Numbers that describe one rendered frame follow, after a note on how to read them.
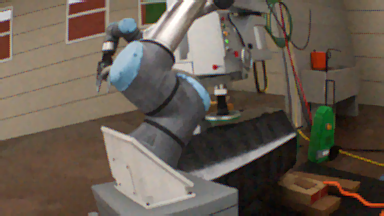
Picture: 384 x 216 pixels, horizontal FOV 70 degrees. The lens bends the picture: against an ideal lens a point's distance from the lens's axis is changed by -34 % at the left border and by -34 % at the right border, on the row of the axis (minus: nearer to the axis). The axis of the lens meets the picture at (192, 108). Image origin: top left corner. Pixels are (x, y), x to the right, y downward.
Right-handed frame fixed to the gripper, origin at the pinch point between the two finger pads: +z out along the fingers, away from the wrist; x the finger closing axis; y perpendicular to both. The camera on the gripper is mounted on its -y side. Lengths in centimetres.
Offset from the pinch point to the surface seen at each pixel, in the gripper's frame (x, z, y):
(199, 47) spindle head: 43, -38, -43
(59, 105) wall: -304, -69, -558
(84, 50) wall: -257, -202, -562
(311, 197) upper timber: 135, 53, -67
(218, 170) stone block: 60, 32, -37
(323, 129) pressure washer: 170, -13, -172
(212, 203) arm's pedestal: 59, 44, 64
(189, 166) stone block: 44, 30, -32
